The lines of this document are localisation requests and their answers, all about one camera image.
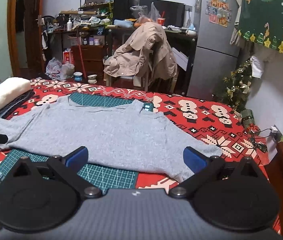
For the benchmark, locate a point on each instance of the grey refrigerator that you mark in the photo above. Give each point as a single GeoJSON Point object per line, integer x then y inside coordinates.
{"type": "Point", "coordinates": [215, 57]}

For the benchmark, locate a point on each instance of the brown wooden drawer cabinet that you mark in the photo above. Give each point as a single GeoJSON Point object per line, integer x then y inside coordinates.
{"type": "Point", "coordinates": [92, 57]}

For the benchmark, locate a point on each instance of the grey knit shirt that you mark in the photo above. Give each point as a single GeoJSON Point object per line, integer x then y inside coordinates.
{"type": "Point", "coordinates": [125, 137]}

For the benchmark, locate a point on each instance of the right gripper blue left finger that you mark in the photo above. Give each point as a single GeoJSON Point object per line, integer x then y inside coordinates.
{"type": "Point", "coordinates": [77, 159]}

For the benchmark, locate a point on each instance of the small decorated christmas tree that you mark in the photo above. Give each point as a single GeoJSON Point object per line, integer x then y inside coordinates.
{"type": "Point", "coordinates": [233, 89]}

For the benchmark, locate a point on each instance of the white charger with cable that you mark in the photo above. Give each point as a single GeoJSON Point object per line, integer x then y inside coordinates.
{"type": "Point", "coordinates": [255, 136]}

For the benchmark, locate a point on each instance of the black monitor screen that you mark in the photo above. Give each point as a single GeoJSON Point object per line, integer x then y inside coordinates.
{"type": "Point", "coordinates": [173, 11]}

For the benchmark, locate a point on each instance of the beige jacket on chair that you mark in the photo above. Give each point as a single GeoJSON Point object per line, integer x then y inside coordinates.
{"type": "Point", "coordinates": [146, 47]}

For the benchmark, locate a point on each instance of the red christmas pattern blanket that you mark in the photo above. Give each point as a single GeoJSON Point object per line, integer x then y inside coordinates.
{"type": "Point", "coordinates": [230, 199]}

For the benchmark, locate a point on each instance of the cluttered shelf unit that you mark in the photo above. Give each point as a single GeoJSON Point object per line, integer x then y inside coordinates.
{"type": "Point", "coordinates": [112, 9]}

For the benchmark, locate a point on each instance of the white plastic bag on floor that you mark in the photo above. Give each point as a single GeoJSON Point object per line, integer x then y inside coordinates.
{"type": "Point", "coordinates": [56, 70]}

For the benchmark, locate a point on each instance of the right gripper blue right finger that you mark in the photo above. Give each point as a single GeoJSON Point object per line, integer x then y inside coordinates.
{"type": "Point", "coordinates": [194, 160]}

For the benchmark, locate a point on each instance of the green cutting mat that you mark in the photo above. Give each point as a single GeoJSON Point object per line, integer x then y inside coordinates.
{"type": "Point", "coordinates": [103, 177]}

